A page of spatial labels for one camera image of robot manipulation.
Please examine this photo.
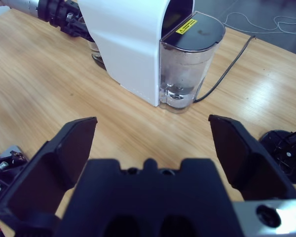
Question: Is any clear drinking glass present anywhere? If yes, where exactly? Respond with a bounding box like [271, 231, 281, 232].
[87, 40, 103, 58]

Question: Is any black power cable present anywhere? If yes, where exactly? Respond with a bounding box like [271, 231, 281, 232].
[194, 36, 257, 102]

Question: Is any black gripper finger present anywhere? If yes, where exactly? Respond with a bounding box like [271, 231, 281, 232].
[0, 117, 98, 230]
[208, 114, 296, 203]

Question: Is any white capsule coffee machine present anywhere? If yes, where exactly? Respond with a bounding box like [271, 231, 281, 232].
[77, 0, 196, 107]

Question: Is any metal bracket with dark post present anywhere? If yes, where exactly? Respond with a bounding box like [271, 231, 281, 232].
[0, 145, 29, 200]

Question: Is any black capsule holder with rods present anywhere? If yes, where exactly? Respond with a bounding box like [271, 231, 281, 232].
[259, 125, 296, 185]

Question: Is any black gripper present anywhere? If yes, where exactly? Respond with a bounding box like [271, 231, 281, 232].
[38, 0, 94, 41]

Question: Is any white floor cable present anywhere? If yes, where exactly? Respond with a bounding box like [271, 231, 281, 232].
[223, 11, 296, 37]

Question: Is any clear water tank black lid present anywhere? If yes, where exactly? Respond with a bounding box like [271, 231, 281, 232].
[159, 11, 226, 114]

